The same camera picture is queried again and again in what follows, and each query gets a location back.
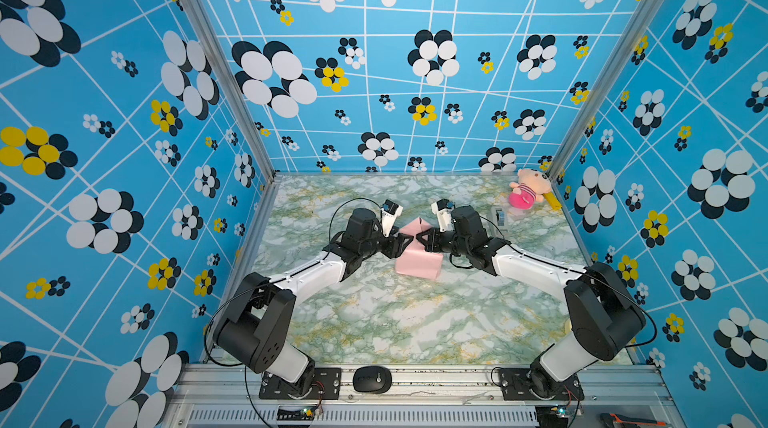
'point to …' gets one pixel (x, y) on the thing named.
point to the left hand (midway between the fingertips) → (407, 232)
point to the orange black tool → (609, 419)
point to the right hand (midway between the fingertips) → (418, 237)
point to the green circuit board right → (552, 414)
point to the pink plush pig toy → (531, 187)
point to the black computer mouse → (372, 380)
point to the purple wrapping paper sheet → (415, 261)
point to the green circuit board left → (293, 415)
